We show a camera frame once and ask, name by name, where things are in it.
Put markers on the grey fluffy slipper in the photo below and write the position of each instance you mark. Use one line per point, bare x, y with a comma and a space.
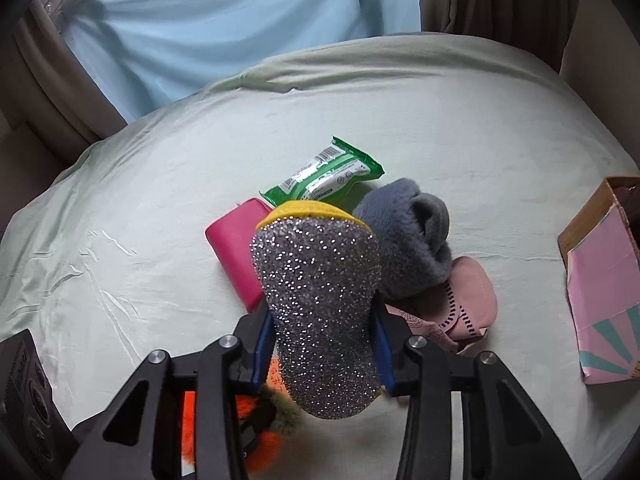
405, 230

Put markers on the orange plush toy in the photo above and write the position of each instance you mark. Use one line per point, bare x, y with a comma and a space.
260, 430

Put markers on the pink cardboard box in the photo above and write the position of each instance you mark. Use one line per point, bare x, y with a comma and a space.
607, 290

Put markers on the green snack packet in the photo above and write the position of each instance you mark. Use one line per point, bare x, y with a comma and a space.
320, 172

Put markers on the pink pouch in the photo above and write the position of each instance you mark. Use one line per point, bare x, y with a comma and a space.
235, 245

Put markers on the pale green bed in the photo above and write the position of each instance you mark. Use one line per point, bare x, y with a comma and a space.
320, 125

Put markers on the glittery silver scouring sponge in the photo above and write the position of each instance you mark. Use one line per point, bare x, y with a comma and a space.
320, 300

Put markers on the beige curtain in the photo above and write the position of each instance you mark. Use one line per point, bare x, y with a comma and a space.
495, 0

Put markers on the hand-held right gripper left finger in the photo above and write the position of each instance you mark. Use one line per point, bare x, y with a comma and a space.
260, 347

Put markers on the light blue curtain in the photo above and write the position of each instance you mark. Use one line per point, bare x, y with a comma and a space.
225, 25

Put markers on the pink patterned cloth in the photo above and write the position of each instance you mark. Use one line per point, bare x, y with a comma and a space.
460, 305

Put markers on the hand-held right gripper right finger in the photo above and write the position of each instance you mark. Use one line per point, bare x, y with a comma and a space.
382, 350

